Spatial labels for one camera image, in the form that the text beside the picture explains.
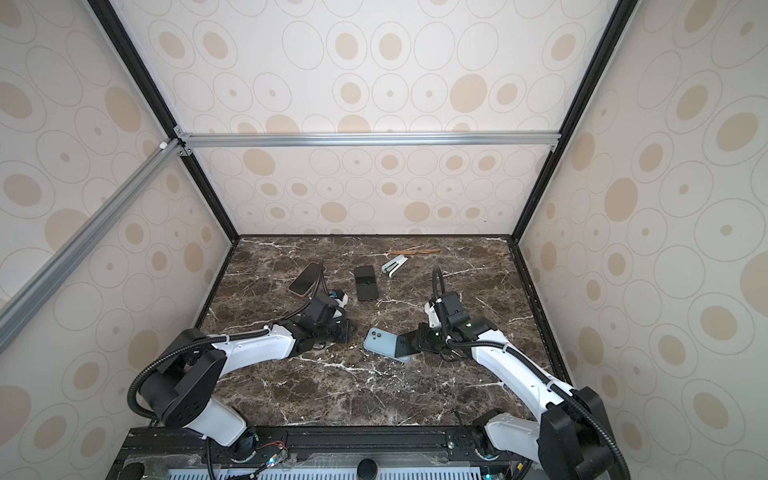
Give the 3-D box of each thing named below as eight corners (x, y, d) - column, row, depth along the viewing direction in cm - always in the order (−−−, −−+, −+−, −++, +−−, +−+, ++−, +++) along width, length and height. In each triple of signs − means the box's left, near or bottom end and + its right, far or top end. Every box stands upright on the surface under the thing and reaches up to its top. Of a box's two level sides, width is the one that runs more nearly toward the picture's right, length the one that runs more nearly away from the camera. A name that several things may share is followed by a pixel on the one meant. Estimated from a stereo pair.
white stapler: (390, 278, 110) (390, 273, 107) (382, 271, 112) (382, 266, 110) (409, 265, 114) (409, 260, 111) (402, 258, 116) (402, 253, 114)
